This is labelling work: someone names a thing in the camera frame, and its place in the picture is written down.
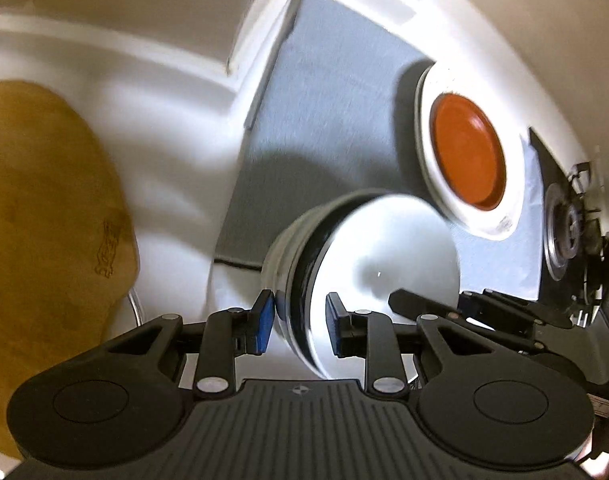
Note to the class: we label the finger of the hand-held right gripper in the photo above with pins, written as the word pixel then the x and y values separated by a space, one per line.
pixel 424 305
pixel 509 312

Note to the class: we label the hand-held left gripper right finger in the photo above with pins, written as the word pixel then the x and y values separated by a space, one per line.
pixel 334 327

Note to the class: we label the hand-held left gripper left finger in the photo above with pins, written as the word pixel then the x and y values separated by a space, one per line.
pixel 264 322

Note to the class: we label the white floral square plate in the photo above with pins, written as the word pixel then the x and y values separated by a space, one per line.
pixel 418 125
pixel 477 220

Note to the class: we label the orange round plate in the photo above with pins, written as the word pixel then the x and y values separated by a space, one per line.
pixel 467 152

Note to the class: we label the gas stove burner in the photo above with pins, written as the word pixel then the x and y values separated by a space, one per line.
pixel 559 235

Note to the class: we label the black gas stove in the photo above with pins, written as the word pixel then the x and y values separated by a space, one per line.
pixel 547 160

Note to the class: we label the black pan support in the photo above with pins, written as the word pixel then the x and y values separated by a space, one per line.
pixel 582 172

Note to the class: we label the grey mat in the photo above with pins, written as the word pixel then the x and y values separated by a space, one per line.
pixel 334 85

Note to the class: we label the wooden cutting board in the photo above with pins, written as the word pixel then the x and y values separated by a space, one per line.
pixel 44 210

